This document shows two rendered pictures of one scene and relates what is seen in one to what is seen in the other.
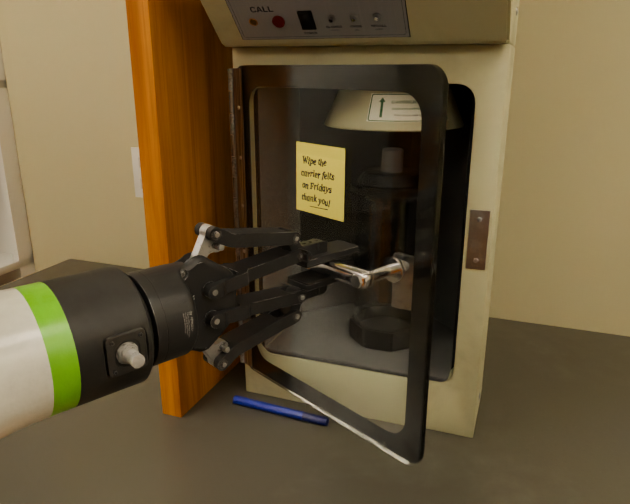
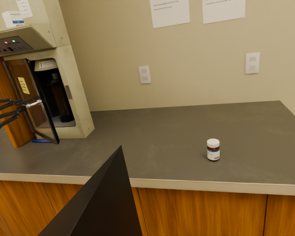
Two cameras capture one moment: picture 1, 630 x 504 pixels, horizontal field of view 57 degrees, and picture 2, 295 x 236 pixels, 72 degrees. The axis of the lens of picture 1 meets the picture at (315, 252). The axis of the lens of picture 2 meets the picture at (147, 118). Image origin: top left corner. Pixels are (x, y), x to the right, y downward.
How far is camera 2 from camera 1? 0.62 m
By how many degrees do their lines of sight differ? 6
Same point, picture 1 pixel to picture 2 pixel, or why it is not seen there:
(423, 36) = (36, 48)
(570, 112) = (114, 53)
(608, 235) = (133, 83)
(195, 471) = (16, 157)
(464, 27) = (42, 46)
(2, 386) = not seen: outside the picture
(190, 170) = (2, 87)
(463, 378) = (78, 124)
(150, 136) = not seen: outside the picture
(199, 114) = (1, 73)
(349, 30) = (20, 49)
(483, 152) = (62, 72)
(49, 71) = not seen: outside the picture
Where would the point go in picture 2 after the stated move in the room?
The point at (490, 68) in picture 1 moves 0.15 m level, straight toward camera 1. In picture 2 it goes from (55, 53) to (34, 58)
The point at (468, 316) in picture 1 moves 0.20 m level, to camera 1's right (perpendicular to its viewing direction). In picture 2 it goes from (73, 110) to (112, 103)
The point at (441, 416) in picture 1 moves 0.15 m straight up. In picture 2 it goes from (77, 134) to (69, 108)
